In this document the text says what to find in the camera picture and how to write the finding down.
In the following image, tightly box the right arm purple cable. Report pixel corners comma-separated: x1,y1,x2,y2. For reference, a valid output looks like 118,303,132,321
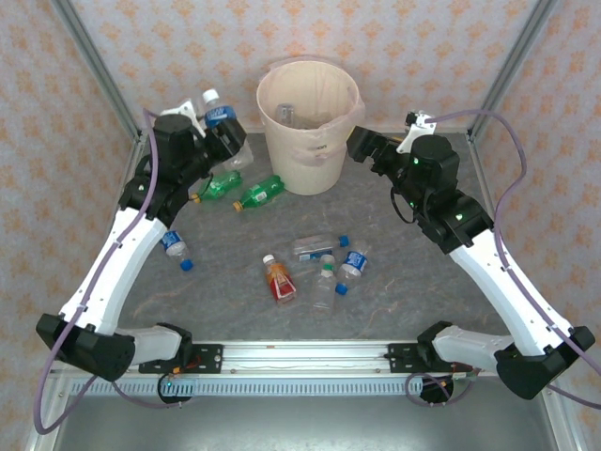
406,108,601,410

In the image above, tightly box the aluminium frame post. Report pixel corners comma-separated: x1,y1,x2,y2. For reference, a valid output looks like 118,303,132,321
49,0,142,142
467,0,560,142

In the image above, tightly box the translucent plastic bin liner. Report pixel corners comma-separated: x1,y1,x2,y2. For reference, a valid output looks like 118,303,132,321
255,55,366,166

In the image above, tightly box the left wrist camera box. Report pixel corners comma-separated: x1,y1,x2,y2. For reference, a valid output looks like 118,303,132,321
162,97,208,138

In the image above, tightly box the cream plastic bin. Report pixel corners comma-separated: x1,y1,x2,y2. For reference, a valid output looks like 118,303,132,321
255,63,362,196

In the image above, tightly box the aluminium table side rail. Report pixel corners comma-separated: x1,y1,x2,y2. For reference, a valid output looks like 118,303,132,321
467,133,499,222
93,133,147,264

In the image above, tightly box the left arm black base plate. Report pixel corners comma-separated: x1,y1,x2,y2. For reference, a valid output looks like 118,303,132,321
138,343,224,375

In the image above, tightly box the clear bottle green ringed cap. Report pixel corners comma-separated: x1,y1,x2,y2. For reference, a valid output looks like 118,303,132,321
311,252,340,314

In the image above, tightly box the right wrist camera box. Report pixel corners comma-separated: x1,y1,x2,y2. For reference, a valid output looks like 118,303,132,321
396,110,439,152

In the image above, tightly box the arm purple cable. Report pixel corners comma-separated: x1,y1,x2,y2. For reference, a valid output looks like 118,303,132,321
406,108,601,410
33,107,208,436

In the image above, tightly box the grey metal shelf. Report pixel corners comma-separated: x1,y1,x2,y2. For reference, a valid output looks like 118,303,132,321
27,375,578,451

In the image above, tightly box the aluminium frame cross bar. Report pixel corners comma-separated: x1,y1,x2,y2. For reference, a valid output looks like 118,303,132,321
140,126,470,136

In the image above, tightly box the orange red bottle white cap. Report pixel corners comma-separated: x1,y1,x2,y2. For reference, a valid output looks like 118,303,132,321
261,253,300,305

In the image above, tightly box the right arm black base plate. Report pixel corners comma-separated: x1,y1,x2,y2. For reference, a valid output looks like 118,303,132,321
387,343,426,375

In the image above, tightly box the rectangular clear bottle blue cap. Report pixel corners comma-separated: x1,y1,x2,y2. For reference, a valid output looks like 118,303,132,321
291,233,351,262

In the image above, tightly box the slotted grey cable duct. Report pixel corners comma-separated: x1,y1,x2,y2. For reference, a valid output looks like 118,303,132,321
69,379,426,397

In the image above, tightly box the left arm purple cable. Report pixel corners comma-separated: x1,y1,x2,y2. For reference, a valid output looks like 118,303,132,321
33,107,208,436

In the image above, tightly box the aluminium mounting rail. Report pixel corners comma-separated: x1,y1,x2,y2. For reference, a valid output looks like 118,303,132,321
50,340,563,377

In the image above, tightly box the green plastic bottle yellow cap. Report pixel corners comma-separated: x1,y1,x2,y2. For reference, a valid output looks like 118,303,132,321
233,174,286,213
190,169,244,204

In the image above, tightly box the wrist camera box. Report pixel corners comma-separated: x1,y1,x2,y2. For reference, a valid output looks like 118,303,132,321
162,97,208,138
396,110,439,152

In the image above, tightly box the clear bottle blue label white cap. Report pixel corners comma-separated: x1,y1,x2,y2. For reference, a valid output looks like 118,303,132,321
201,88,255,171

